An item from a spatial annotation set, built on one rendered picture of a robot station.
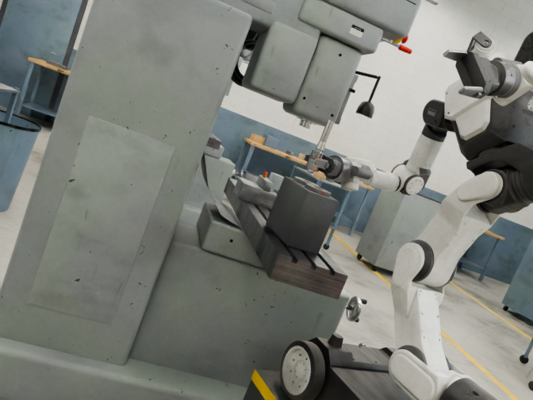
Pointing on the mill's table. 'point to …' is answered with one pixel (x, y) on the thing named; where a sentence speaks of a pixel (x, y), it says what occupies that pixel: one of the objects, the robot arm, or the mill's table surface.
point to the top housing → (383, 14)
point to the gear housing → (341, 25)
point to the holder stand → (302, 214)
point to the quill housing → (325, 82)
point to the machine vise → (256, 191)
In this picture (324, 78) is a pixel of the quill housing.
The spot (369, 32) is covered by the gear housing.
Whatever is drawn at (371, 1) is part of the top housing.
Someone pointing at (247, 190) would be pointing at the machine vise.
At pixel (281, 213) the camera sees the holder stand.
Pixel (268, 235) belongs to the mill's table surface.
